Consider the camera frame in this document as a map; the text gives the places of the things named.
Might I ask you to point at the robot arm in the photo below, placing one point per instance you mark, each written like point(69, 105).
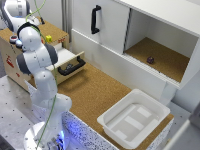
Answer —
point(45, 85)

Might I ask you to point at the white cabinet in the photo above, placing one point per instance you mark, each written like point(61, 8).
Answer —
point(110, 68)

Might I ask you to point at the wooden drawer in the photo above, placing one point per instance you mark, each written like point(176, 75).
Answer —
point(66, 55)

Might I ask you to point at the purple block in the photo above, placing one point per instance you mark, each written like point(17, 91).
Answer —
point(150, 60)

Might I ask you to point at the white sliding door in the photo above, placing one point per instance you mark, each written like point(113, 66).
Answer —
point(111, 23)

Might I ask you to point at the white plastic box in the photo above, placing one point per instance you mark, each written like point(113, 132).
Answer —
point(133, 120)

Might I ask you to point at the yellow block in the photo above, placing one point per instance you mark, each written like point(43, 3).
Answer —
point(49, 38)

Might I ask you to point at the blue button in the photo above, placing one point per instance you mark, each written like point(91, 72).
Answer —
point(19, 43)

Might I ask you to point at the wooden drawer box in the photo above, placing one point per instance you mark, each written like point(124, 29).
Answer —
point(10, 65)

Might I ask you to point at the red button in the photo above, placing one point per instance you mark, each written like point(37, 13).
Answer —
point(13, 39)

